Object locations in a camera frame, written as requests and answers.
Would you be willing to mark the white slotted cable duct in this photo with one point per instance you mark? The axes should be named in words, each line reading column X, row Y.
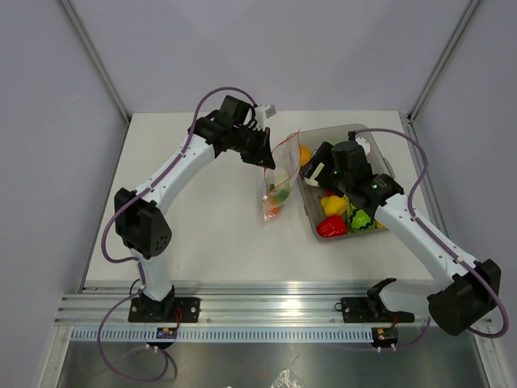
column 240, row 335

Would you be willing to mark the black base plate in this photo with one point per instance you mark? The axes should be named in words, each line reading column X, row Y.
column 170, row 310
column 362, row 310

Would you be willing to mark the crumpled clear plastic wrap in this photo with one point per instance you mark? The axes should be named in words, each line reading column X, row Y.
column 287, row 379

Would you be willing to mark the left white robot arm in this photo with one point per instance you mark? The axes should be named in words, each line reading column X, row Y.
column 141, row 213

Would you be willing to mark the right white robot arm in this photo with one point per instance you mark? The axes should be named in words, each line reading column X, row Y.
column 466, row 288

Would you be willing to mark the toy red bell pepper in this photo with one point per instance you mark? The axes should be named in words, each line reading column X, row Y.
column 331, row 227

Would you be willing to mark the aluminium frame post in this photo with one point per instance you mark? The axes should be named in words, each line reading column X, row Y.
column 96, row 62
column 452, row 43

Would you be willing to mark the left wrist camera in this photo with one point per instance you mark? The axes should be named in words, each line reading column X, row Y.
column 262, row 113

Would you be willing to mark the toy yellow potato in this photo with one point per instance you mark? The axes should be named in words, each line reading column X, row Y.
column 305, row 155

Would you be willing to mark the aluminium mounting rail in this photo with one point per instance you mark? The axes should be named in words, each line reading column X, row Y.
column 251, row 304

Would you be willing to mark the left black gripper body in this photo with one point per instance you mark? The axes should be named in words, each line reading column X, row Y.
column 248, row 143

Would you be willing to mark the toy green orange mango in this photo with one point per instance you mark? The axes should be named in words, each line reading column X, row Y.
column 274, row 200

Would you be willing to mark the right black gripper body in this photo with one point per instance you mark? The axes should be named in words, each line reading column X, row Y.
column 340, row 181

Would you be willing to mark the toy yellow pear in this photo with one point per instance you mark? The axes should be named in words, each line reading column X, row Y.
column 334, row 205

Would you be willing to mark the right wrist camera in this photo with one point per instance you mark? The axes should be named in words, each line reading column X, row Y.
column 360, row 145

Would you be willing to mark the grey plastic food bin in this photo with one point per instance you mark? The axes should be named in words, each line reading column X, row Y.
column 311, row 195

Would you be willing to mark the left aluminium frame post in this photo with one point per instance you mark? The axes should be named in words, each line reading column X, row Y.
column 96, row 62

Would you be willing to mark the right aluminium frame post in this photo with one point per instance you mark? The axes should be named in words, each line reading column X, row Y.
column 452, row 43

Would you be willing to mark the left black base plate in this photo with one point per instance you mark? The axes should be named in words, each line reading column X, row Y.
column 170, row 310

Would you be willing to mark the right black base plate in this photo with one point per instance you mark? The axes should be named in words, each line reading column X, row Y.
column 362, row 310

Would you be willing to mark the clear zip top bag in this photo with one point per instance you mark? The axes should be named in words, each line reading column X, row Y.
column 287, row 156

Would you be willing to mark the toy green watermelon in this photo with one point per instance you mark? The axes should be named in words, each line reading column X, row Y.
column 359, row 221

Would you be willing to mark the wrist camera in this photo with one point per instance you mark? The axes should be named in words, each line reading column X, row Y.
column 262, row 113
column 360, row 145

